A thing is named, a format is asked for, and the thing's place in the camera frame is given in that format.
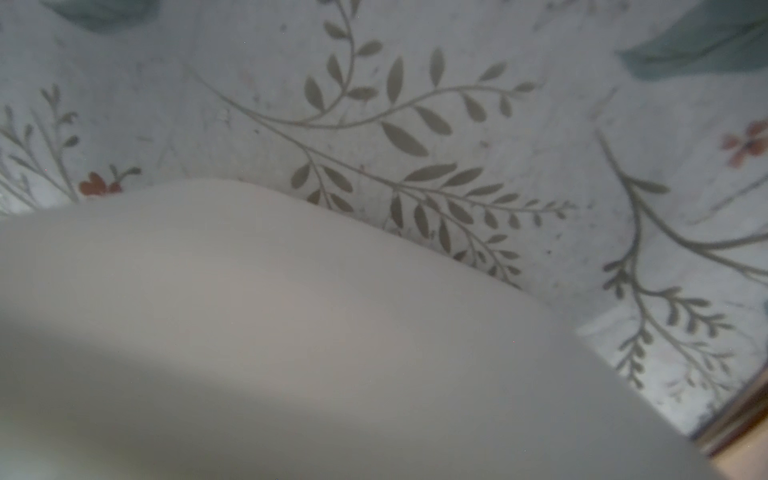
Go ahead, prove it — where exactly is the white oval storage box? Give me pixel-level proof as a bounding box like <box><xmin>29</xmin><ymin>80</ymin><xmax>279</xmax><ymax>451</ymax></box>
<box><xmin>1</xmin><ymin>180</ymin><xmax>718</xmax><ymax>479</ymax></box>

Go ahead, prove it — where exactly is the pink folding fruit knife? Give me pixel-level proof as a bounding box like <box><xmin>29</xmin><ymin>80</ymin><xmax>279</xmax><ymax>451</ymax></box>
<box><xmin>692</xmin><ymin>366</ymin><xmax>767</xmax><ymax>479</ymax></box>

